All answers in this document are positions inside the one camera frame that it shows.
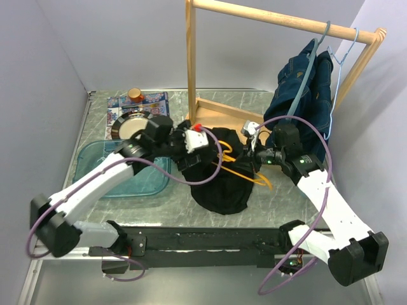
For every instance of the black garment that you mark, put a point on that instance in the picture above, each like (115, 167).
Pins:
(226, 193)

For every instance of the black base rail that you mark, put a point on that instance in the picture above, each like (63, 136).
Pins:
(173, 247)

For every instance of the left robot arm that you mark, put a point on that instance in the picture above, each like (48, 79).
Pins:
(55, 219)

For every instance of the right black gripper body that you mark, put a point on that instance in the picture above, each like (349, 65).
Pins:
(253, 154)

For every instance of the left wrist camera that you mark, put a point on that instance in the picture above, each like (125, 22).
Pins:
(195, 138)

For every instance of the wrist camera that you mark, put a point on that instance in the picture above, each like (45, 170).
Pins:
(250, 130)
(195, 138)

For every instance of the grey-blue plastic hanger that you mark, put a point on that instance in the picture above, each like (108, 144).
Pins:
(311, 57)

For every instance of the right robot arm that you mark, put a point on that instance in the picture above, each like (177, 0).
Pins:
(354, 251)

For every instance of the orange cup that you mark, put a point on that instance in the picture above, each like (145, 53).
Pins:
(135, 95)

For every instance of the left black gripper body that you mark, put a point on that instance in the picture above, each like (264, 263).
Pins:
(183, 162)

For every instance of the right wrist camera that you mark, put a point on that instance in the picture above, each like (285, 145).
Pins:
(250, 130)

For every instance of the gold fork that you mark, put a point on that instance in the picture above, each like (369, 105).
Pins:
(140, 106)

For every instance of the black rimmed plate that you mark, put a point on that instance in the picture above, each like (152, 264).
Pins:
(129, 123)

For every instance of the denim garment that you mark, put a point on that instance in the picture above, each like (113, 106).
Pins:
(289, 79)

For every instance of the wooden clothes rack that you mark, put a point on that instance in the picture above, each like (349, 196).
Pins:
(235, 55)

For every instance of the light blue wire hanger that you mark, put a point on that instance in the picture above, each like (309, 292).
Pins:
(340, 63)

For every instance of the yellow plastic hanger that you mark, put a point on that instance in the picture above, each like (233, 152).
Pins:
(229, 164)

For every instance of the patterned blue placemat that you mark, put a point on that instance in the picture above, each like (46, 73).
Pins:
(114, 110)

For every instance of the blue denim skirt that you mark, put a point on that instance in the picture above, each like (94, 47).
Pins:
(318, 112)

